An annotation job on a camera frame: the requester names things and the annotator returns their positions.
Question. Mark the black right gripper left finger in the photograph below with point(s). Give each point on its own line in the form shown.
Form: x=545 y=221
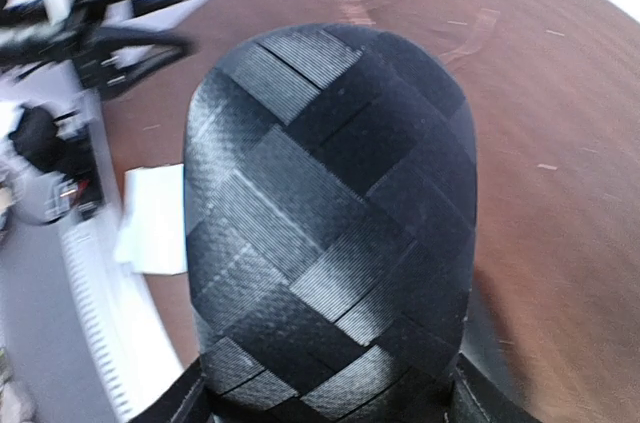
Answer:
x=185 y=401

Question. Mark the black woven glasses case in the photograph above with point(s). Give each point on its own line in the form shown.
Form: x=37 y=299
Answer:
x=330 y=210

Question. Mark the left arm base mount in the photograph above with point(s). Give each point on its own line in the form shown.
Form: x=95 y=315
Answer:
x=53 y=144

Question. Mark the light blue cloth left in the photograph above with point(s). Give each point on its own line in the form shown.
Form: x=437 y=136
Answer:
x=151 y=235

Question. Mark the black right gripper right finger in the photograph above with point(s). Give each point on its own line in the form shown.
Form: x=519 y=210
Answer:
x=475 y=399

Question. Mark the aluminium front frame rail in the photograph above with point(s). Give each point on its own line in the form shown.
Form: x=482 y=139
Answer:
x=133 y=355

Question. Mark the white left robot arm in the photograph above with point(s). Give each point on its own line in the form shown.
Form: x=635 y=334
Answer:
x=39 y=33

